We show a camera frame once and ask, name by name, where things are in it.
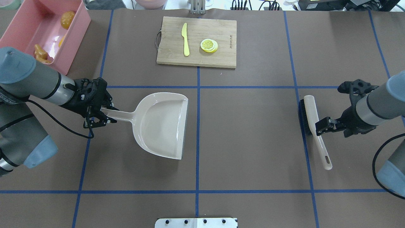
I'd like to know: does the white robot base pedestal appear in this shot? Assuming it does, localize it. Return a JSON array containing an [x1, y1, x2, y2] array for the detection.
[[154, 218, 238, 228]]

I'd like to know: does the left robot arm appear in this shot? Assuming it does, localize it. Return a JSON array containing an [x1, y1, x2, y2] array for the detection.
[[0, 47, 117, 176]]

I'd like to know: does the beige plastic dustpan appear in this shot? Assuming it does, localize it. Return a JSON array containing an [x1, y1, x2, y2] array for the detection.
[[101, 92, 189, 160]]

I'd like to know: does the beige hand brush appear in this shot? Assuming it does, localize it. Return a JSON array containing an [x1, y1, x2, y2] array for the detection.
[[298, 95, 333, 170]]

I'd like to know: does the yellow lemon slice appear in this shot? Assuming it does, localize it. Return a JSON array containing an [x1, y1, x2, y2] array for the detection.
[[200, 39, 219, 53]]

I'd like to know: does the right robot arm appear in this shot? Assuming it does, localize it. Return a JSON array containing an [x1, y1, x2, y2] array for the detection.
[[301, 71, 405, 199]]

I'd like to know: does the pink plastic bin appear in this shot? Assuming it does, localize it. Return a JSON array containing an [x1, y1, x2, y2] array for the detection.
[[0, 0, 91, 75]]

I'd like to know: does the dark grey cloth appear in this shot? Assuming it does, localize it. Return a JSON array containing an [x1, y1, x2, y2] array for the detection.
[[83, 0, 126, 10]]

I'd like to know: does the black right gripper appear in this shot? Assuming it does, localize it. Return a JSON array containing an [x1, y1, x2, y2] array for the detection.
[[315, 79, 379, 138]]

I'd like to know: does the brown toy potato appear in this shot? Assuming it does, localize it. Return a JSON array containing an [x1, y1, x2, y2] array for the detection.
[[60, 11, 76, 30]]

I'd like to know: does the pink bowl with clear pieces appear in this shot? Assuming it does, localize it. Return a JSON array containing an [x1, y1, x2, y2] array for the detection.
[[135, 0, 168, 9]]

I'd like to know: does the bamboo cutting board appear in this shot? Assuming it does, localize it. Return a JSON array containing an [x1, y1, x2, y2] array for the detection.
[[156, 16, 237, 69]]

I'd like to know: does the aluminium frame post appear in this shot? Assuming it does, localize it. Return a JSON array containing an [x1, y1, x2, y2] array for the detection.
[[188, 0, 206, 15]]

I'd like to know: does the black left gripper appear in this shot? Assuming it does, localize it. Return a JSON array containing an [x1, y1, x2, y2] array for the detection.
[[61, 78, 120, 129]]

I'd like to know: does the tan toy ginger root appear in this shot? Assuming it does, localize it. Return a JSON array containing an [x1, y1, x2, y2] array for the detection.
[[34, 44, 52, 64]]

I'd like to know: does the yellow plastic knife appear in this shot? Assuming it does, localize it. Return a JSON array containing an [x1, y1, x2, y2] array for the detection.
[[181, 23, 190, 57]]

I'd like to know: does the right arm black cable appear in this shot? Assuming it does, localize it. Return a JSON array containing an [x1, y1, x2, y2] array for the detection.
[[372, 133, 405, 200]]

